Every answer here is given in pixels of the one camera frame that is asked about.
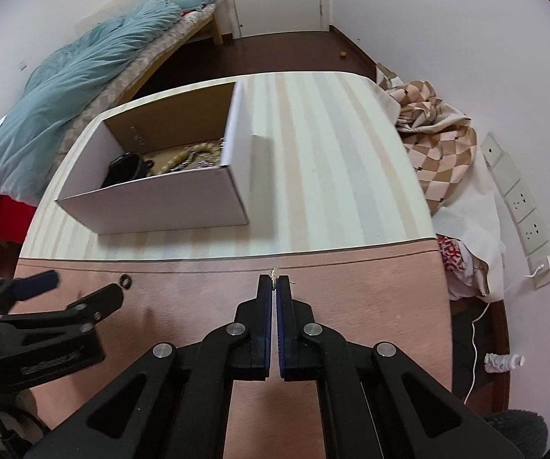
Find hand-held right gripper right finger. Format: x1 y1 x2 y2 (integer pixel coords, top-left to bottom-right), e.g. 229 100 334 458
276 275 524 459

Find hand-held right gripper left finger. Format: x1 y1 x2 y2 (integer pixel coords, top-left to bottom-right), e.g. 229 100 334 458
24 273 276 459

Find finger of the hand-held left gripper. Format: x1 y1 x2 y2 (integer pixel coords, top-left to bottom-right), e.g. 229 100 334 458
0 269 60 315
0 283 124 341

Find small earring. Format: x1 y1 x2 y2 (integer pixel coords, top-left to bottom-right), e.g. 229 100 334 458
270 268 295 293

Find white cardboard box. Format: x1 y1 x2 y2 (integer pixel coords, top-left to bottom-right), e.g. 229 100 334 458
55 81 272 236

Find black smart band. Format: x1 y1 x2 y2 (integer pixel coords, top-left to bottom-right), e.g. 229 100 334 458
100 152 154 188

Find wooden bead bracelet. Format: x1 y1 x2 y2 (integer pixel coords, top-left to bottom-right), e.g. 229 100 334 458
153 142 222 175

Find bed with blue duvet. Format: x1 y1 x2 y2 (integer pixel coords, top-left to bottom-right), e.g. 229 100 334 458
0 0 218 202
0 0 225 244

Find striped tablecloth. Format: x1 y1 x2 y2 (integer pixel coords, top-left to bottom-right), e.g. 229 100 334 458
19 72 436 261

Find red and white printed cloth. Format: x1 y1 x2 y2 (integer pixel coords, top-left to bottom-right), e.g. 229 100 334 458
438 234 467 278

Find clear plastic bottle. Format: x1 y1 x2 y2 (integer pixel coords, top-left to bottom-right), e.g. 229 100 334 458
484 351 527 374

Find beige checkered cloth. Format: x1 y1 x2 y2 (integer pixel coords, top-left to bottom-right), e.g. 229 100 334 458
375 62 508 303

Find dark fuzzy clothing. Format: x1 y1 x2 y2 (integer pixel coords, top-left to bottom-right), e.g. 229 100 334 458
485 409 548 459

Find white cable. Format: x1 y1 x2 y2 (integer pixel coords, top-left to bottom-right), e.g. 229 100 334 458
464 268 543 405

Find white wall socket panel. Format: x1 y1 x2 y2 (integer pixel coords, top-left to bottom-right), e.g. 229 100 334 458
480 134 550 290

